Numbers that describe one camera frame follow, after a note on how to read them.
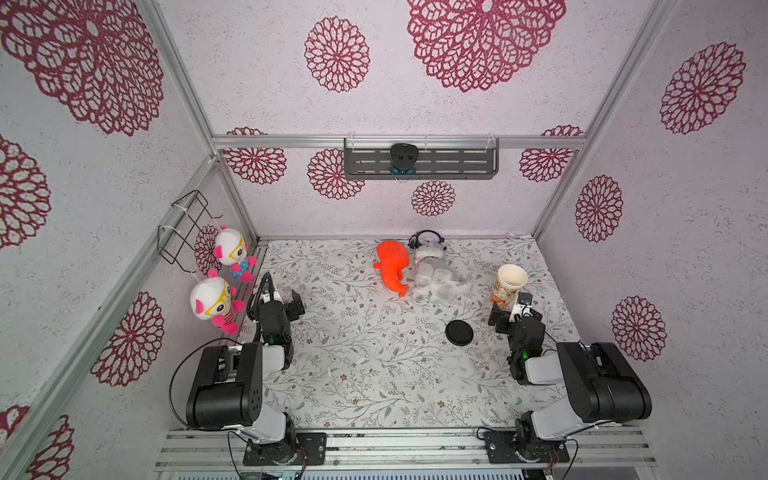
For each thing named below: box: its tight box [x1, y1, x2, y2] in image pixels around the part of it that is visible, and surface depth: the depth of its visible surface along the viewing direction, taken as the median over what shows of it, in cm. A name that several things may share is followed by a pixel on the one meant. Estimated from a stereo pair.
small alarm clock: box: [408, 230, 446, 250], surface depth 120 cm
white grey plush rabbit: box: [411, 257, 471, 303], surface depth 99 cm
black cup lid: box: [445, 320, 474, 346], surface depth 96 cm
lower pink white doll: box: [190, 268, 244, 335], surface depth 82 cm
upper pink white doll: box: [214, 226, 258, 282], surface depth 96 cm
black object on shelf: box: [389, 142, 419, 175], surface depth 91 cm
